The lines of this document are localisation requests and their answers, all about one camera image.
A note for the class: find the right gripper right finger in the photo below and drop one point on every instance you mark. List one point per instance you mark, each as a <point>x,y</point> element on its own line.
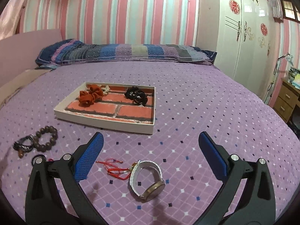
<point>246,195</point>

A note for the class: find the orange fabric scrunchie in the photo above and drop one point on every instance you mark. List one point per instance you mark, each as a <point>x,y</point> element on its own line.
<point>93,94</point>

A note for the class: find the silver desk lamp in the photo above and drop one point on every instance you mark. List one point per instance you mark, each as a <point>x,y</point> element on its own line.
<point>289,58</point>

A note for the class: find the blue patchwork long pillow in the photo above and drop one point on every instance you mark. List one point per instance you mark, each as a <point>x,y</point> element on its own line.
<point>73,51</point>

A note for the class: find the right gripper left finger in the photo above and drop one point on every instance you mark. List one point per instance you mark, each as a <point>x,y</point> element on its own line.
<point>43,204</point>

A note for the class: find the white strap wristwatch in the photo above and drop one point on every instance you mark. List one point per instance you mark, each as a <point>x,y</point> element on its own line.
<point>146,180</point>

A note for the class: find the purple diamond-pattern bedspread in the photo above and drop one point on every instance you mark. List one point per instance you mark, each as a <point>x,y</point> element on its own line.
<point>190,99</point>

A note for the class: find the pink headboard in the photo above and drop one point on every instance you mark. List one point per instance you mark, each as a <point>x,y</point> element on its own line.
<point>19,52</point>

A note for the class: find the white tray brick-pattern liner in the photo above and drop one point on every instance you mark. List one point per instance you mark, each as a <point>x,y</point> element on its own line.
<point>113,111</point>

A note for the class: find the wooden drawer cabinet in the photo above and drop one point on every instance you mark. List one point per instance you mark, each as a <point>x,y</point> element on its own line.
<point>287,100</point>

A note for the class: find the pink curtain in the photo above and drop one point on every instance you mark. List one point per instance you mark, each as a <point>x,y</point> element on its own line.
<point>10,17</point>

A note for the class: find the beige blanket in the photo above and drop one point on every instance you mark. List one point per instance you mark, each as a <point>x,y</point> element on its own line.
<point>14,86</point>

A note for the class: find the window with curtain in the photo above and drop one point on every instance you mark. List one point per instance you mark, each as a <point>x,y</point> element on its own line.
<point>284,9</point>

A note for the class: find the black scrunchie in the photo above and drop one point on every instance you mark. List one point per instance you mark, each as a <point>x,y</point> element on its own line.
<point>138,96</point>

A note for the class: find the white decorated wardrobe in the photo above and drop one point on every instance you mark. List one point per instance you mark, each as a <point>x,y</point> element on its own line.
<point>245,43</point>

